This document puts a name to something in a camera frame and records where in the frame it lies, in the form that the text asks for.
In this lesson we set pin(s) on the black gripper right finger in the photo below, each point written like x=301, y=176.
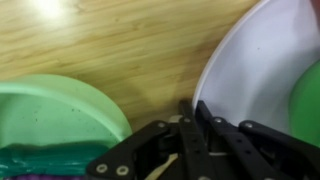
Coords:
x=205, y=120

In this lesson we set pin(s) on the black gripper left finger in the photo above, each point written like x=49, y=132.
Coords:
x=186, y=122

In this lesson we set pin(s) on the white round plate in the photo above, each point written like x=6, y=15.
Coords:
x=251, y=73

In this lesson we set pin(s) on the bright green bowl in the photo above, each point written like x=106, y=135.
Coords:
x=304, y=106

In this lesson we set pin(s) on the mint green bowl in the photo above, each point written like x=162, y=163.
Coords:
x=54, y=125

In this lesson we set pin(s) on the purple toy vegetable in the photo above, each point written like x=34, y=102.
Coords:
x=44, y=177

